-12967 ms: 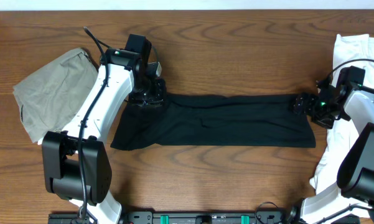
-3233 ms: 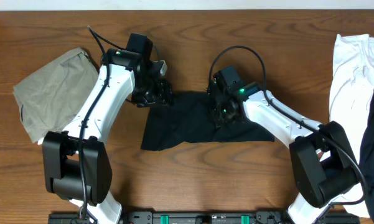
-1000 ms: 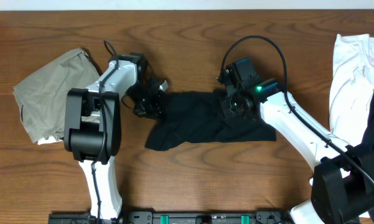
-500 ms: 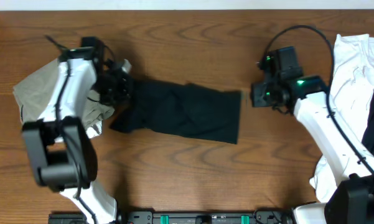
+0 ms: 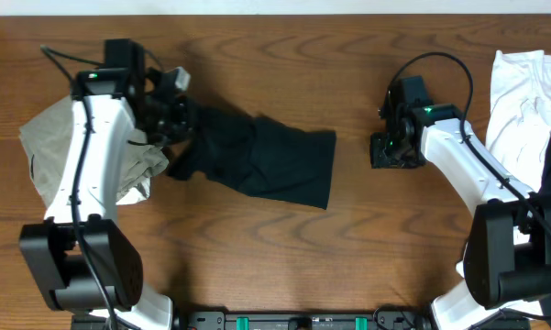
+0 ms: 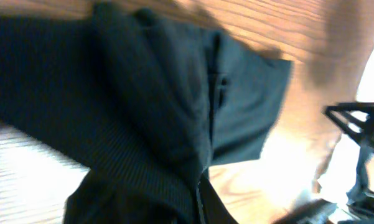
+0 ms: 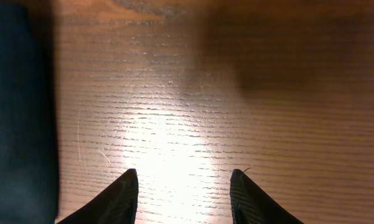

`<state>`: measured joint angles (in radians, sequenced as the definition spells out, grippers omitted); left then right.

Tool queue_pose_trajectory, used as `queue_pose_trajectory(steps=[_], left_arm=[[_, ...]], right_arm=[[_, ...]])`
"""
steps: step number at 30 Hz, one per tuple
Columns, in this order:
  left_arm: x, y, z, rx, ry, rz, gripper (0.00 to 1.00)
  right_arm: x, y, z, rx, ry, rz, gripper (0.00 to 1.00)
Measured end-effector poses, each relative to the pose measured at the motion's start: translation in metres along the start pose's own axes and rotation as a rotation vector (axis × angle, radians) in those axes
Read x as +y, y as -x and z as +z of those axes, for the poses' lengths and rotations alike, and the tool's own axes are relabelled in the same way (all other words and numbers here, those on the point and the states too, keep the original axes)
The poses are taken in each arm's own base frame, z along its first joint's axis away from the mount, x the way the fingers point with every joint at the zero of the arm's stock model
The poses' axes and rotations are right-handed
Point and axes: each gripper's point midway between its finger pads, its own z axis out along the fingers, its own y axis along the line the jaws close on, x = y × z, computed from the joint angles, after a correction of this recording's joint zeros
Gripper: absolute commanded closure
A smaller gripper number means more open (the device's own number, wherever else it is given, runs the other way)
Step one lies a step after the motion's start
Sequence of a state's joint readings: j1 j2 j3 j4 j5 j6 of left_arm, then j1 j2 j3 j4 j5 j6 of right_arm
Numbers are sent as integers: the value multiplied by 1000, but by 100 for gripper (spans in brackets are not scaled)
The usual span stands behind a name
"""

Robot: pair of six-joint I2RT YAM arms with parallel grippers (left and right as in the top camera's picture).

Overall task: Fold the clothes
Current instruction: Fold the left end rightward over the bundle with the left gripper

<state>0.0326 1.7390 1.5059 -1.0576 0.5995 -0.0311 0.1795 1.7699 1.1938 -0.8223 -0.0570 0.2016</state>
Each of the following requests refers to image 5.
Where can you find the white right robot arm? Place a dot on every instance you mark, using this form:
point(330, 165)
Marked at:
point(507, 259)

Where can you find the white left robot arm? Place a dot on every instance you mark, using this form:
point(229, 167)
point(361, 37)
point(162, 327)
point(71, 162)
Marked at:
point(79, 258)

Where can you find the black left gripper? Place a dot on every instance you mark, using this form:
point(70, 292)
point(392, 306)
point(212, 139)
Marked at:
point(180, 115)

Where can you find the folded white garment under khaki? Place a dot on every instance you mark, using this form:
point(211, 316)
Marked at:
point(136, 194)

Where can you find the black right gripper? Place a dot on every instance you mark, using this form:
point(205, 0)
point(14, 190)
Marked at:
point(385, 153)

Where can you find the black polo shirt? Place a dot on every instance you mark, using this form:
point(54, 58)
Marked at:
point(259, 157)

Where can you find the white garment pile right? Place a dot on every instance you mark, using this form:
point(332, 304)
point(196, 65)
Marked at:
point(520, 113)

